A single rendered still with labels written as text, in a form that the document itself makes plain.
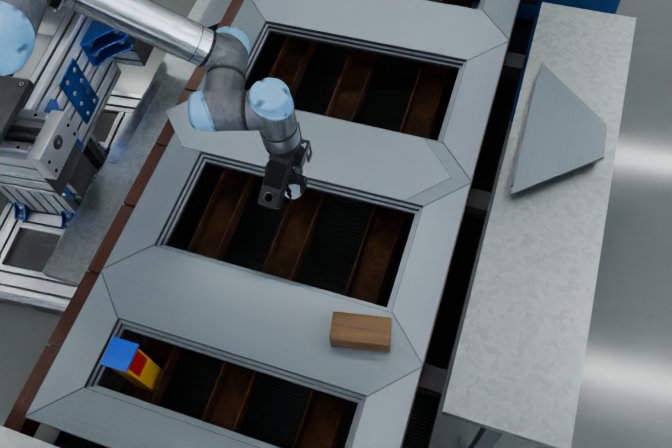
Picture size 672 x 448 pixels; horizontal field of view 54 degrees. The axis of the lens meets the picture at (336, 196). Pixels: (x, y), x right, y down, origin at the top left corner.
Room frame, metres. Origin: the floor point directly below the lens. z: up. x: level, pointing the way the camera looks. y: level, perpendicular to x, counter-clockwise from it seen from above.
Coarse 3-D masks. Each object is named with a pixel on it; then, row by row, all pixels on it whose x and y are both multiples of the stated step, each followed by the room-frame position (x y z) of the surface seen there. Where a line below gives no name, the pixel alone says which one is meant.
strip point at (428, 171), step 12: (420, 156) 0.84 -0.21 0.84; (432, 156) 0.84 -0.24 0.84; (420, 168) 0.81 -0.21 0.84; (432, 168) 0.80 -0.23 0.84; (444, 168) 0.80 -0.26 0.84; (420, 180) 0.78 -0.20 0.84; (432, 180) 0.77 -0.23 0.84; (444, 180) 0.77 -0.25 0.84; (408, 192) 0.75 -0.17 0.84; (420, 192) 0.74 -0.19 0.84
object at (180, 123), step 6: (186, 102) 1.11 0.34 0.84; (180, 108) 1.09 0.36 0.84; (186, 108) 1.09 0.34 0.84; (180, 114) 1.08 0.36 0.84; (186, 114) 1.07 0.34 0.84; (174, 120) 1.06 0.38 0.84; (180, 120) 1.06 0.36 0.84; (186, 120) 1.05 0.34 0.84; (174, 126) 1.04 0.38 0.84; (180, 126) 1.04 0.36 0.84; (186, 126) 1.03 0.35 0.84; (180, 132) 1.02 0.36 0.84; (186, 132) 1.02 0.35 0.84; (180, 138) 1.00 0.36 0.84; (186, 138) 1.00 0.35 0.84
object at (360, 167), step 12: (360, 132) 0.94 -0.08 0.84; (372, 132) 0.93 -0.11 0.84; (384, 132) 0.92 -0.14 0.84; (360, 144) 0.90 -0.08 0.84; (372, 144) 0.90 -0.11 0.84; (384, 144) 0.89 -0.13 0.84; (348, 156) 0.87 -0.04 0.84; (360, 156) 0.87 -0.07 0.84; (372, 156) 0.86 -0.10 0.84; (348, 168) 0.84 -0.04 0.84; (360, 168) 0.83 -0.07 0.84; (372, 168) 0.83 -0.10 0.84; (348, 180) 0.81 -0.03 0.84; (360, 180) 0.80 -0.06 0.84; (372, 180) 0.80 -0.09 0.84
